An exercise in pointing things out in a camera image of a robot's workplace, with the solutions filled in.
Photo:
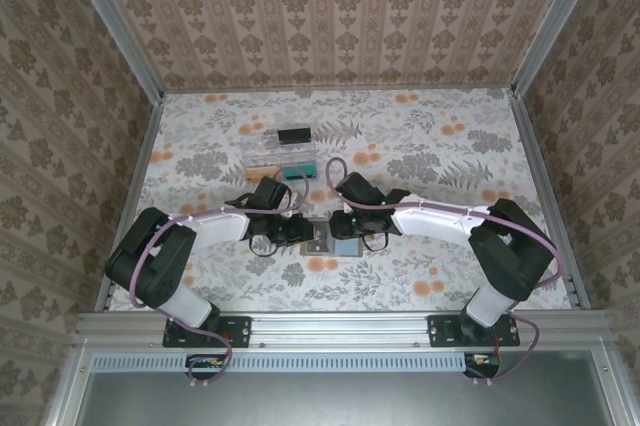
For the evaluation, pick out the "aluminium frame post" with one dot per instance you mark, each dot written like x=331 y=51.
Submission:
x=554 y=21
x=116 y=21

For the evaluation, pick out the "teal plastic card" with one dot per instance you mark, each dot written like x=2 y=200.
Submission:
x=312 y=171

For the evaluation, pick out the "dark grey card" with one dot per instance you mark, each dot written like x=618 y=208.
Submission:
x=321 y=243

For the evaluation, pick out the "taupe leather card holder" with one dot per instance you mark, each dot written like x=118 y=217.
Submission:
x=347 y=248

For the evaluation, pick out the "grey metal sheet panel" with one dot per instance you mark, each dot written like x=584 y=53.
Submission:
x=340 y=401

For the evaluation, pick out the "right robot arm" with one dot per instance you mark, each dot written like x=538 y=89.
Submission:
x=430 y=226

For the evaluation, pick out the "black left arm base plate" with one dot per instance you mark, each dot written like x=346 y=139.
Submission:
x=235 y=331

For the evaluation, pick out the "aluminium table side rail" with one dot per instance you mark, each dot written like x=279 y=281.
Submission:
x=131 y=196
x=540 y=171

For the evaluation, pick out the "aluminium extrusion rail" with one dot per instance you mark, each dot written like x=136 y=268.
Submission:
x=340 y=328

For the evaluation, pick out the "orange printed card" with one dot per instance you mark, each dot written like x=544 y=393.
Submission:
x=257 y=176

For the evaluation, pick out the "thin aluminium table edge rail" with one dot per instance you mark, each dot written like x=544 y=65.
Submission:
x=340 y=91

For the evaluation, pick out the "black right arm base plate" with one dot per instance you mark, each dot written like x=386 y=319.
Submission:
x=442 y=331

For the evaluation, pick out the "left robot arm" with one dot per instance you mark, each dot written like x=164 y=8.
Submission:
x=220 y=231

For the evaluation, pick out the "clear acrylic card stand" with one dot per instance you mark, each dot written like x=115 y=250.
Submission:
x=260 y=156

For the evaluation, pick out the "floral patterned table cover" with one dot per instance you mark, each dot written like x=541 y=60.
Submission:
x=400 y=276

